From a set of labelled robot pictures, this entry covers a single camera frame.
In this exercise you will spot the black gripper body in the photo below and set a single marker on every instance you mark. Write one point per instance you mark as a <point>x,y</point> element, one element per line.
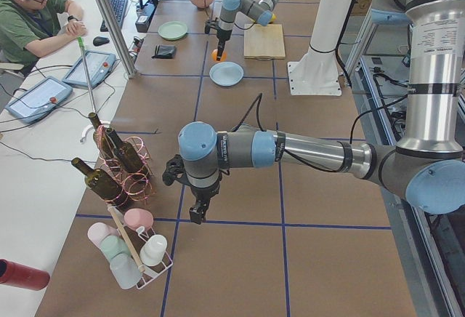
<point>221,37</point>
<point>203,193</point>

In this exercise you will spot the orange fruit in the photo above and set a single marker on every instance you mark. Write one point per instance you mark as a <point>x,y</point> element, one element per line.
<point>213,55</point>

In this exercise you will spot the light blue plate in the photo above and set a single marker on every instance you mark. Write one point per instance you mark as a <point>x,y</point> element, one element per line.
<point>226,74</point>

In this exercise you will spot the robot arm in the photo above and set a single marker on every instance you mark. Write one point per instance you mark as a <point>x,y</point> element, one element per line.
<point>254,0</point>
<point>424,167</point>

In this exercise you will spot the green plate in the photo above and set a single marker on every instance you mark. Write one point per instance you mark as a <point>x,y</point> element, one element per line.
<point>173,30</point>

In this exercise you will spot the bamboo cutting board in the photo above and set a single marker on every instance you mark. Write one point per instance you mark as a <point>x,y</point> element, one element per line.
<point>264,42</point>

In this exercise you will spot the grey folded cloth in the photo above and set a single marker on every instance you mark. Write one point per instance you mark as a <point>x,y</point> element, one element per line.
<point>163,51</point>

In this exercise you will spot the white cup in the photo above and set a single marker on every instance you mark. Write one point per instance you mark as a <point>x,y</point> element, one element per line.
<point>152,252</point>

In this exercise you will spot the middle green wine bottle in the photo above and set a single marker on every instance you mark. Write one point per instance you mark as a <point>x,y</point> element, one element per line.
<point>126,154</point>

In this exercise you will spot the green wine bottle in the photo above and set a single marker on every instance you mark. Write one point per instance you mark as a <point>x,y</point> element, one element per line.
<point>100,182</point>
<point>126,154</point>
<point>104,147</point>

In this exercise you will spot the mint green cup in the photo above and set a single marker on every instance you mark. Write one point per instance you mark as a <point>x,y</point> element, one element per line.
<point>112,245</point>

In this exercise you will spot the front green wine bottle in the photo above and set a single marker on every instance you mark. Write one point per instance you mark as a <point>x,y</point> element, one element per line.
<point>100,182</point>

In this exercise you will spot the grey-green cup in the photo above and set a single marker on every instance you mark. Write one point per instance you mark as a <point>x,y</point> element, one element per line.
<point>125,271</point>

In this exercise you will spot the black keyboard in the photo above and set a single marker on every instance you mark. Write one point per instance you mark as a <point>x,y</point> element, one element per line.
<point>119,10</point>

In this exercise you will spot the light pink cup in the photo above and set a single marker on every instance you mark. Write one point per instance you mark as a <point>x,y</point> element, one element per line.
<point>98,231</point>

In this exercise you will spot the rear green wine bottle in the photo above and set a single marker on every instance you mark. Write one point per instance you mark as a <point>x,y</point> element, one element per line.
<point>104,147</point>

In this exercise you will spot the far blue teach pendant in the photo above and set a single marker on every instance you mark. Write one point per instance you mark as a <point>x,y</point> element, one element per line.
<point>99,65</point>

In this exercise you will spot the blue teach pendant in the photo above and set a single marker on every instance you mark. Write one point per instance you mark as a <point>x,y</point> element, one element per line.
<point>40,100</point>
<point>99,65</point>

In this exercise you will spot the black computer mouse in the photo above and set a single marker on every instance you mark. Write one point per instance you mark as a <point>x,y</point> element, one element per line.
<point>98,41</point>

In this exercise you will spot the metal rod green tip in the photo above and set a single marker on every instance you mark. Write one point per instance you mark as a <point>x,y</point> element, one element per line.
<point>86,72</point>

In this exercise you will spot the near blue teach pendant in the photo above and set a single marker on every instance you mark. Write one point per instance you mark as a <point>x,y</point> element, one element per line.
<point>40,100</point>

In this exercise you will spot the seated person green shirt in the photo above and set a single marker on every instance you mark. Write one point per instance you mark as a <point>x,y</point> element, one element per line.
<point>32,29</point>

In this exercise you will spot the red cylinder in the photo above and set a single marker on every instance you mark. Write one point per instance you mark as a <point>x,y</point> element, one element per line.
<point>22,276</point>

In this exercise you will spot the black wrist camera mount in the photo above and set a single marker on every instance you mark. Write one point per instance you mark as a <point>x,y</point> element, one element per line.
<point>174,171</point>

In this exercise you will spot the white wire cup rack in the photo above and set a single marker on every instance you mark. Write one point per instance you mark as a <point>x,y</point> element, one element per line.
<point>139,237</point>

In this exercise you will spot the copper wire bottle rack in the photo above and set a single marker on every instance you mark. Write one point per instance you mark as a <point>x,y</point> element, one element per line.
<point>138,189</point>

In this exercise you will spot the wooden rack handle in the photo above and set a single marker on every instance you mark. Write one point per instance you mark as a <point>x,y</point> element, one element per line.
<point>127,240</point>

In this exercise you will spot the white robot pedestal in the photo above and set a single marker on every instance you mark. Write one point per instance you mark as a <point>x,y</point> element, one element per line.
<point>316,74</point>

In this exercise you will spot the aluminium frame post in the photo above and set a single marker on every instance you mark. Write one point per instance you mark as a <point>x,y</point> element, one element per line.
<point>117,37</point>

